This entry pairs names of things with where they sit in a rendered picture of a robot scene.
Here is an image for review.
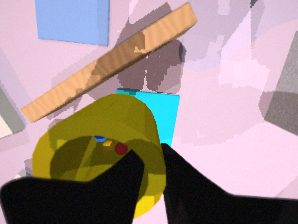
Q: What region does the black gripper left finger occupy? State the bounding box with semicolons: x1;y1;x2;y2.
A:
0;149;145;224

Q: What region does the dark red marble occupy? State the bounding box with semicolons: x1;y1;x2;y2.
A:
115;142;128;155

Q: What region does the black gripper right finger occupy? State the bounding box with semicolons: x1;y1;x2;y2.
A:
161;143;298;224

